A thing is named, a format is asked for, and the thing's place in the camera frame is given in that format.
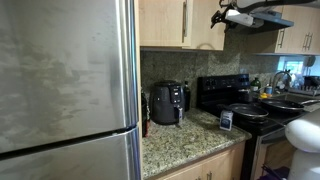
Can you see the stainless steel refrigerator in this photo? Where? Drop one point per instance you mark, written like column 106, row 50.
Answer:
column 60, row 83

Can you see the chrome kitchen faucet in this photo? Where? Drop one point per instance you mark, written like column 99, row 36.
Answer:
column 278, row 75

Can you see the yellow sponge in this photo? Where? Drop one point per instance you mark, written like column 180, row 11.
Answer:
column 263, row 96

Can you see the black floor mat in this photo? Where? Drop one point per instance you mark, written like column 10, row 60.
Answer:
column 280, row 173

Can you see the small blue soap bottle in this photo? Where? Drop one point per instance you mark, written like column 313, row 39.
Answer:
column 268, row 90

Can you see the green glass bottle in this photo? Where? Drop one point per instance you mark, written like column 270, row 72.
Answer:
column 255, row 85

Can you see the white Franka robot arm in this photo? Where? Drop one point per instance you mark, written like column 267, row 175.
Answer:
column 303, row 133

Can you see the black red protein bag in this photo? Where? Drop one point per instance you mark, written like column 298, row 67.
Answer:
column 145, row 116

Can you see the grey cabinet door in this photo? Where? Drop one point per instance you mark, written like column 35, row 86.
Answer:
column 160, row 23

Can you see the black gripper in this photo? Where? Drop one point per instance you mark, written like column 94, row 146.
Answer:
column 226, row 20

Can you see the small black pan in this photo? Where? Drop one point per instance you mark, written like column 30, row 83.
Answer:
column 248, row 110

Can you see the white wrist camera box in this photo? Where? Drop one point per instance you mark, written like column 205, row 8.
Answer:
column 240, row 17

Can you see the black electric stove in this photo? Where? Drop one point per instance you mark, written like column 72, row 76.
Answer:
column 216, row 90

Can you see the light wood base cabinet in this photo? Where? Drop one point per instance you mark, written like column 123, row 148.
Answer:
column 220, row 163

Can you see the dark glass oil bottle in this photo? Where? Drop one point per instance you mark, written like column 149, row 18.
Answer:
column 187, row 96

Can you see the light wood cabinet door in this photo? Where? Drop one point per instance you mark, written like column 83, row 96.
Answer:
column 208, row 20

